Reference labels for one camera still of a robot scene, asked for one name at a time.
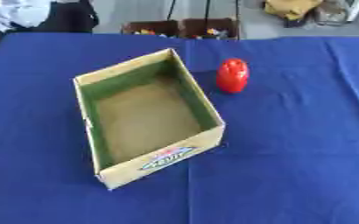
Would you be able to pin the tan cardboard box green inside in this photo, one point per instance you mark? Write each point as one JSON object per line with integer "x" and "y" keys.
{"x": 147, "y": 116}

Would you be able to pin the brown box of toys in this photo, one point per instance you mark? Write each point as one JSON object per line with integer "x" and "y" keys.
{"x": 210, "y": 29}
{"x": 152, "y": 28}

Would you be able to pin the red toy pepper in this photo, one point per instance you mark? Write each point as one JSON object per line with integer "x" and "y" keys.
{"x": 232, "y": 76}

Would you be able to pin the black tripod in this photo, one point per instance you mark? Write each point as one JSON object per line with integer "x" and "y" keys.
{"x": 206, "y": 10}

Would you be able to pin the yellow bag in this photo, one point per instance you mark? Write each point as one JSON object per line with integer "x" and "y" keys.
{"x": 291, "y": 8}

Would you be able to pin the person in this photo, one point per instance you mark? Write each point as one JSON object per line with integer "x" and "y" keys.
{"x": 29, "y": 16}

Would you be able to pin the grey chair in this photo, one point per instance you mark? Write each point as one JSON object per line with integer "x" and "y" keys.
{"x": 338, "y": 11}

